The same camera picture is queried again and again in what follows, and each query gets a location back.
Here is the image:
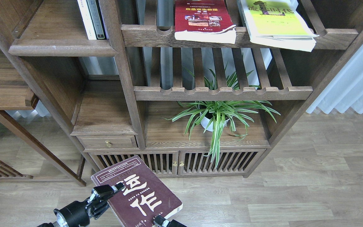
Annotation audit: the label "dark wooden bookshelf cabinet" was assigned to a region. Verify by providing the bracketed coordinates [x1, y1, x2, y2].
[0, 0, 363, 177]

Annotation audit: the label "maroon book white characters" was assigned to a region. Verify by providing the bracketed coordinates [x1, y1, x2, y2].
[91, 156, 183, 227]

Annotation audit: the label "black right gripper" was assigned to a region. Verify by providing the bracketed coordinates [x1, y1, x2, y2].
[154, 215, 187, 227]

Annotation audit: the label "white curtain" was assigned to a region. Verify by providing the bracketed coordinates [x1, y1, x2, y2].
[307, 44, 363, 114]

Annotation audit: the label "yellow-green book on shelf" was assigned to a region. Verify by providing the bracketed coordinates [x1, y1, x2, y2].
[240, 0, 318, 52]

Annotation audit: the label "brass cabinet door knobs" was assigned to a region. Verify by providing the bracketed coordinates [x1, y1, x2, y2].
[172, 161, 184, 167]

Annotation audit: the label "white plant pot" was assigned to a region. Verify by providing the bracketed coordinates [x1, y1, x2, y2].
[200, 115, 230, 132]

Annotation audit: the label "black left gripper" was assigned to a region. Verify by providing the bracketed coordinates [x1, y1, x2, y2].
[53, 183, 125, 227]

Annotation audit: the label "wooden side table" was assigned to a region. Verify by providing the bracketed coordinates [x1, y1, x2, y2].
[0, 50, 86, 186]

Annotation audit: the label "dark green upright book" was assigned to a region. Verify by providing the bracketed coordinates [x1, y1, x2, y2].
[86, 0, 107, 40]

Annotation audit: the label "white upright book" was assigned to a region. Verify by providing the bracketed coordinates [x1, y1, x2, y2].
[77, 0, 97, 40]

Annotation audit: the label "red book on shelf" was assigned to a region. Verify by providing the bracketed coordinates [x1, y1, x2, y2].
[175, 0, 237, 44]

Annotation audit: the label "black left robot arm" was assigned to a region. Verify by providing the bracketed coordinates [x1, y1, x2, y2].
[39, 183, 125, 227]

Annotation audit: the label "green spider plant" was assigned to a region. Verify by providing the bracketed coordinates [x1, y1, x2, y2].
[163, 63, 281, 169]

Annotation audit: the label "brass drawer knob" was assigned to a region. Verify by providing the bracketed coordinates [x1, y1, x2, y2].
[105, 141, 112, 148]

